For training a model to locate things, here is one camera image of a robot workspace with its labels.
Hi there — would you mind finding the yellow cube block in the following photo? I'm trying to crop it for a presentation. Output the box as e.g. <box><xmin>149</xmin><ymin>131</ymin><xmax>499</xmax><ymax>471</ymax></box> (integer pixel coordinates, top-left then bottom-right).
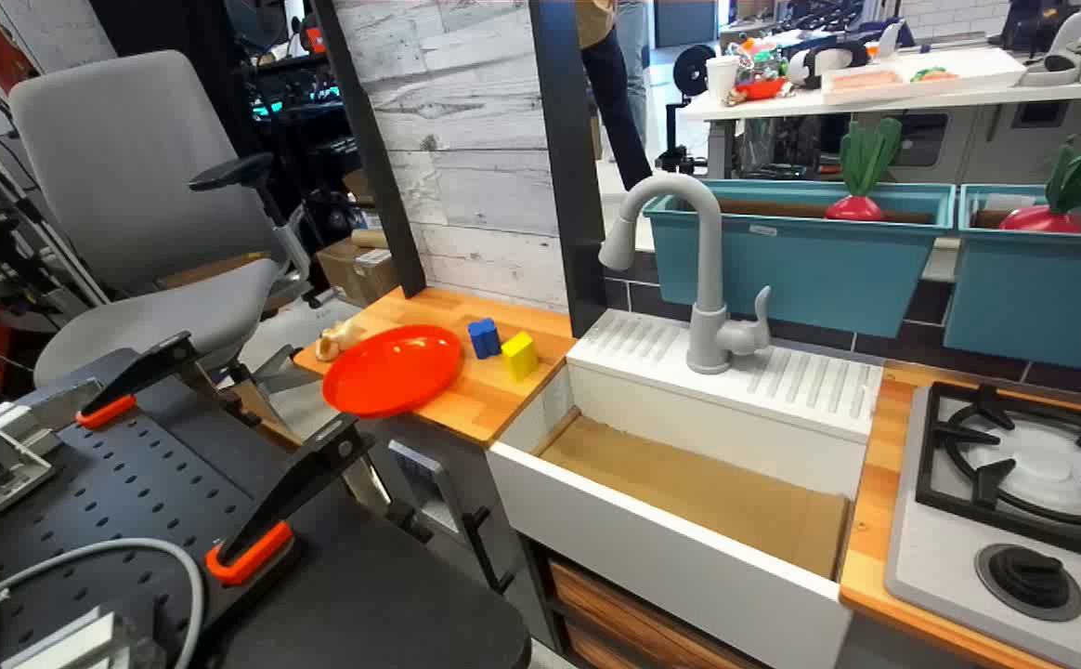
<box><xmin>499</xmin><ymin>330</ymin><xmax>542</xmax><ymax>383</ymax></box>

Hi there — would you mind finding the blue cube block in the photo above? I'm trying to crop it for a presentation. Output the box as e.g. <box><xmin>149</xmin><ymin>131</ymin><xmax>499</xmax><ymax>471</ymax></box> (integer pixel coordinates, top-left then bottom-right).
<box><xmin>464</xmin><ymin>316</ymin><xmax>504</xmax><ymax>363</ymax></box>

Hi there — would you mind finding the orange round plate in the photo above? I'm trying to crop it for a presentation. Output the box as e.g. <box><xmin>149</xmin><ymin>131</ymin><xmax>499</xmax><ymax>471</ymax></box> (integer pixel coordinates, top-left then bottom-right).
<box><xmin>319</xmin><ymin>323</ymin><xmax>467</xmax><ymax>420</ymax></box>

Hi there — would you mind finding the gray toy faucet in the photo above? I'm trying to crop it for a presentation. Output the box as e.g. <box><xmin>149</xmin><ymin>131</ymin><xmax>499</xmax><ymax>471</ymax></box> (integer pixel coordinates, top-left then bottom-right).
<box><xmin>594</xmin><ymin>171</ymin><xmax>777</xmax><ymax>378</ymax></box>

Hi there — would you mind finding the cardboard box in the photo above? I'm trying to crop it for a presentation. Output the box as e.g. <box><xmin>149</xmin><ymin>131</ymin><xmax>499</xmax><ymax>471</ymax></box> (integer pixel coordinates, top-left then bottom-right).
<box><xmin>312</xmin><ymin>235</ymin><xmax>404</xmax><ymax>308</ymax></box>

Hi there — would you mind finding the small corgi plush toy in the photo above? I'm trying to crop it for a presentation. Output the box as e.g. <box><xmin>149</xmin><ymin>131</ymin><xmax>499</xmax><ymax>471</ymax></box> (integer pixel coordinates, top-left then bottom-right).
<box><xmin>312</xmin><ymin>320</ymin><xmax>366</xmax><ymax>363</ymax></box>

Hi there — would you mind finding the gray wood back panel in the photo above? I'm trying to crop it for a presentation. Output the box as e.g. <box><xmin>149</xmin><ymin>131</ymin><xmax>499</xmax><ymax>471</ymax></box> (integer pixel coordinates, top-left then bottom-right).
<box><xmin>332</xmin><ymin>0</ymin><xmax>573</xmax><ymax>316</ymax></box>

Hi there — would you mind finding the person in dark trousers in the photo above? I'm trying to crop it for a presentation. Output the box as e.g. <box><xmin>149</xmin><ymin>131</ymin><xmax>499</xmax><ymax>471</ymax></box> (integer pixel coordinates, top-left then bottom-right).
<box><xmin>573</xmin><ymin>0</ymin><xmax>657</xmax><ymax>195</ymax></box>

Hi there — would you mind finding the white toy sink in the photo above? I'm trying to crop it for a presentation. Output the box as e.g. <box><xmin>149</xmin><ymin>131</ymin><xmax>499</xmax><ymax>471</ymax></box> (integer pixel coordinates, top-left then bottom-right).
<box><xmin>482</xmin><ymin>304</ymin><xmax>890</xmax><ymax>669</ymax></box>

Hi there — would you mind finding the teal planter box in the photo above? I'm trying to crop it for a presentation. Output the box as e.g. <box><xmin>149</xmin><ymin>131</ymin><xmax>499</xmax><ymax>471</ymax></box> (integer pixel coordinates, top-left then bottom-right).
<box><xmin>643</xmin><ymin>175</ymin><xmax>961</xmax><ymax>341</ymax></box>
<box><xmin>940</xmin><ymin>182</ymin><xmax>1081</xmax><ymax>378</ymax></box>

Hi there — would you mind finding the wooden drawer front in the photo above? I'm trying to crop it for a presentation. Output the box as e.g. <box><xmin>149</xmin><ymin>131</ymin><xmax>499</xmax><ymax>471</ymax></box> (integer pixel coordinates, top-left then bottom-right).
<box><xmin>548</xmin><ymin>555</ymin><xmax>764</xmax><ymax>669</ymax></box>

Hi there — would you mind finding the black clamp orange tip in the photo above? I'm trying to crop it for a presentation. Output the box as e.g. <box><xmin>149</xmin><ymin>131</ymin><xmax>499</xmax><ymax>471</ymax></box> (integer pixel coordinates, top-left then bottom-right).
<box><xmin>72</xmin><ymin>330</ymin><xmax>205</xmax><ymax>435</ymax></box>
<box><xmin>202</xmin><ymin>420</ymin><xmax>367</xmax><ymax>590</ymax></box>

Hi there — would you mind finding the black filament spool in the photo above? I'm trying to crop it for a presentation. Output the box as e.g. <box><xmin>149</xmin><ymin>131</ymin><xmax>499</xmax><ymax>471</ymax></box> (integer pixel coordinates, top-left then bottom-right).
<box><xmin>669</xmin><ymin>42</ymin><xmax>716</xmax><ymax>100</ymax></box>

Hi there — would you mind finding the white paper roll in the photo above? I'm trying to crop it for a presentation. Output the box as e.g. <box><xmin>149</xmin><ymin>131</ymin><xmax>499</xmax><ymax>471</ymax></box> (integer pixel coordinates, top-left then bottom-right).
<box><xmin>704</xmin><ymin>53</ymin><xmax>742</xmax><ymax>107</ymax></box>

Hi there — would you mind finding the black perforated board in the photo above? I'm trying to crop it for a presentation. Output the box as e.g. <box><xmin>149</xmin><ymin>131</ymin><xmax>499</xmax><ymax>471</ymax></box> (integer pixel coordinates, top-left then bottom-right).
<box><xmin>0</xmin><ymin>367</ymin><xmax>537</xmax><ymax>669</ymax></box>

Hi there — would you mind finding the red bowl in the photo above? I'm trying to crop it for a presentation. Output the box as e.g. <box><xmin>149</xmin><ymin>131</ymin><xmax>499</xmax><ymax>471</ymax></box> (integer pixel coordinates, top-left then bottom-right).
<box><xmin>736</xmin><ymin>72</ymin><xmax>790</xmax><ymax>105</ymax></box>

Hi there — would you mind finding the toy radish with leaves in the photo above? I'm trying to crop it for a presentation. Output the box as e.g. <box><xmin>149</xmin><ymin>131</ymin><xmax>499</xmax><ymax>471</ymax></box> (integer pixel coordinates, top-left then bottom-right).
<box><xmin>823</xmin><ymin>113</ymin><xmax>912</xmax><ymax>223</ymax></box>
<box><xmin>996</xmin><ymin>126</ymin><xmax>1081</xmax><ymax>238</ymax></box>

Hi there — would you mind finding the white background table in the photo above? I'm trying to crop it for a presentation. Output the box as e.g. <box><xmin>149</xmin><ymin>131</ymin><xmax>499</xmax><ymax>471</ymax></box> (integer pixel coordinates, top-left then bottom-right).
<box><xmin>681</xmin><ymin>45</ymin><xmax>1081</xmax><ymax>182</ymax></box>

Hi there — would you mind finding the gray office chair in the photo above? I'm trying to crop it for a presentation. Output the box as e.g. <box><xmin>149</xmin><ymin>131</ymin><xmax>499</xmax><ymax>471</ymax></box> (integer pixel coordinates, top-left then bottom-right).
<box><xmin>9</xmin><ymin>48</ymin><xmax>319</xmax><ymax>389</ymax></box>

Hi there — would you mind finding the gray toy stove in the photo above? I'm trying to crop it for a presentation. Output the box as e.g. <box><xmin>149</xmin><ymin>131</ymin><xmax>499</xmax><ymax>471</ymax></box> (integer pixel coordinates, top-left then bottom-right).
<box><xmin>886</xmin><ymin>377</ymin><xmax>1081</xmax><ymax>669</ymax></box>

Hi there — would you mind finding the black frame post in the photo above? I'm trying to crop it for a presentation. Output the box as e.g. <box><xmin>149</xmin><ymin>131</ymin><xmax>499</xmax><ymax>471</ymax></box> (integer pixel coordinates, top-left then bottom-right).
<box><xmin>312</xmin><ymin>0</ymin><xmax>430</xmax><ymax>302</ymax></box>
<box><xmin>529</xmin><ymin>0</ymin><xmax>610</xmax><ymax>341</ymax></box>

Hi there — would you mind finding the gray cable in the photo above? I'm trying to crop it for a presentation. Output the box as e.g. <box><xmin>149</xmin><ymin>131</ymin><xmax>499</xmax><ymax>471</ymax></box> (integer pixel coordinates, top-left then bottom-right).
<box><xmin>0</xmin><ymin>531</ymin><xmax>212</xmax><ymax>669</ymax></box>

